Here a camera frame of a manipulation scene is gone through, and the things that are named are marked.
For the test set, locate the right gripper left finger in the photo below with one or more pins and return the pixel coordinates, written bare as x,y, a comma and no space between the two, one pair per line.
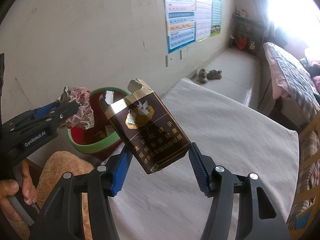
61,216

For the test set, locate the dark shelf unit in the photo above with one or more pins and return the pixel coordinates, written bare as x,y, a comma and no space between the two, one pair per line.
252,30

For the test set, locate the person's left hand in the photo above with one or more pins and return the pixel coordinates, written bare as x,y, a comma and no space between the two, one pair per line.
10,187

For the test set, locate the wooden toy rack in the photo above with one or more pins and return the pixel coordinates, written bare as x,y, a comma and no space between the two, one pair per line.
303,220

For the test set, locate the blue wall poster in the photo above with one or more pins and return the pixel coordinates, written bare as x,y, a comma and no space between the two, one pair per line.
180,21

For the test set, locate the bed with plaid blanket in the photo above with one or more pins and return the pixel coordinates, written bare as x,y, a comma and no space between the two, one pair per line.
287,95

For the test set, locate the silver brown wrapper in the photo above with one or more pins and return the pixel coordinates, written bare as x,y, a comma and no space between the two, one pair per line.
84,117

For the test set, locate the red bucket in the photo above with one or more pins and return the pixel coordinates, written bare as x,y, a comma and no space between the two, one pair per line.
241,43

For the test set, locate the white wall chart poster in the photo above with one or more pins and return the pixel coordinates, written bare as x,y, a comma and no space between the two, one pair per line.
203,18

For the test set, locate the brown gold cigarette pack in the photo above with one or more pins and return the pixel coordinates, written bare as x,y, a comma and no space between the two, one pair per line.
145,126

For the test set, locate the green edged wall poster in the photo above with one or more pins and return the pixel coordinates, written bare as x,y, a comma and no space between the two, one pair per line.
216,17

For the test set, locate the red bin green rim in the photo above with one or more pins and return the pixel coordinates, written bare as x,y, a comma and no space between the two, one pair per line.
100,140

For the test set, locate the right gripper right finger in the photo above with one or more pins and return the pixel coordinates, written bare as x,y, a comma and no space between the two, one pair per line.
259,217

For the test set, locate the pair of grey shoes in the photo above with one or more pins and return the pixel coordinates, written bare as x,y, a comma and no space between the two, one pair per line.
205,75

